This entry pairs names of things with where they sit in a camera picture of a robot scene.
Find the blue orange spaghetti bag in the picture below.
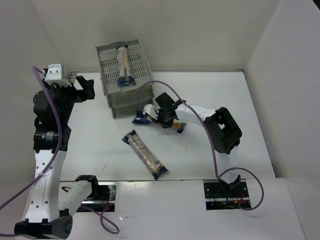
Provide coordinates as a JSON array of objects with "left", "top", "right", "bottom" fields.
[
  {"left": 132, "top": 110, "right": 187, "bottom": 134},
  {"left": 116, "top": 45, "right": 136, "bottom": 87}
]

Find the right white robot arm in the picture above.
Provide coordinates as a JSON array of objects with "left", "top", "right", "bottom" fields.
[{"left": 154, "top": 92, "right": 242, "bottom": 196}]

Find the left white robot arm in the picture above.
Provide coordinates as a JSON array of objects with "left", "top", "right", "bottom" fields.
[{"left": 14, "top": 76, "right": 98, "bottom": 240}]

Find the grey stacked tray shelf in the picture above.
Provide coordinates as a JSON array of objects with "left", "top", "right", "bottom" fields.
[{"left": 95, "top": 38, "right": 155, "bottom": 119}]

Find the blue silver spaghetti bag front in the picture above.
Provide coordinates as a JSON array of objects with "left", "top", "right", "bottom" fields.
[{"left": 122, "top": 130, "right": 169, "bottom": 180}]

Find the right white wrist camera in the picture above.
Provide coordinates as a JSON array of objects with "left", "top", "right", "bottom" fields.
[{"left": 142, "top": 104, "right": 158, "bottom": 120}]

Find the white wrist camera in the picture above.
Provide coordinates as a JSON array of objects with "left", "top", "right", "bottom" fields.
[
  {"left": 142, "top": 104, "right": 158, "bottom": 120},
  {"left": 44, "top": 64, "right": 71, "bottom": 87}
]

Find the aluminium frame rail left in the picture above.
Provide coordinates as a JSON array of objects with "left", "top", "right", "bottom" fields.
[{"left": 69, "top": 71, "right": 78, "bottom": 84}]

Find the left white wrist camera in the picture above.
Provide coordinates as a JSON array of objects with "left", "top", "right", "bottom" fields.
[{"left": 44, "top": 64, "right": 71, "bottom": 87}]

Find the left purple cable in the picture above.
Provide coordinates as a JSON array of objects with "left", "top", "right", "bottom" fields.
[{"left": 0, "top": 65, "right": 120, "bottom": 237}]

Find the purple cable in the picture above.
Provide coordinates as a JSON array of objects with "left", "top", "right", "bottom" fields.
[
  {"left": 138, "top": 80, "right": 265, "bottom": 212},
  {"left": 0, "top": 65, "right": 120, "bottom": 237}
]

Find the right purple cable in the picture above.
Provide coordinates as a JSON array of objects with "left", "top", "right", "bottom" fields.
[{"left": 138, "top": 80, "right": 265, "bottom": 212}]

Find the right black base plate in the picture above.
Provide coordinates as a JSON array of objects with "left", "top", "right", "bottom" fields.
[{"left": 203, "top": 180, "right": 252, "bottom": 211}]

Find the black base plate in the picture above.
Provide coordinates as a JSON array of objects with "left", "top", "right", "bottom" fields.
[
  {"left": 203, "top": 180, "right": 252, "bottom": 211},
  {"left": 76, "top": 181, "right": 117, "bottom": 213}
]

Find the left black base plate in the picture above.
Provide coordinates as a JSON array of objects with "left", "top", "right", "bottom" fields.
[{"left": 76, "top": 181, "right": 117, "bottom": 213}]

